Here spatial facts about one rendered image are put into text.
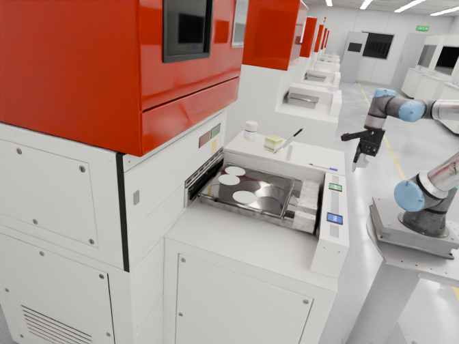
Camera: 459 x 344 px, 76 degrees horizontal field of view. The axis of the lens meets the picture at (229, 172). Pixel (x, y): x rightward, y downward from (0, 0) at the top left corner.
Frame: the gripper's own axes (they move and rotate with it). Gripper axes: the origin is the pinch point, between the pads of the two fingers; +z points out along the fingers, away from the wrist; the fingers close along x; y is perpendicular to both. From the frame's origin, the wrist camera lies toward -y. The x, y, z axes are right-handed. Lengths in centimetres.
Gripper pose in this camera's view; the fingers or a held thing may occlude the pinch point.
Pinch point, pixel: (352, 168)
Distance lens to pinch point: 143.2
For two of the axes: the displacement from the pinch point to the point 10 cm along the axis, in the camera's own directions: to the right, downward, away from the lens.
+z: -1.5, 9.1, 3.9
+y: 8.2, 3.4, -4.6
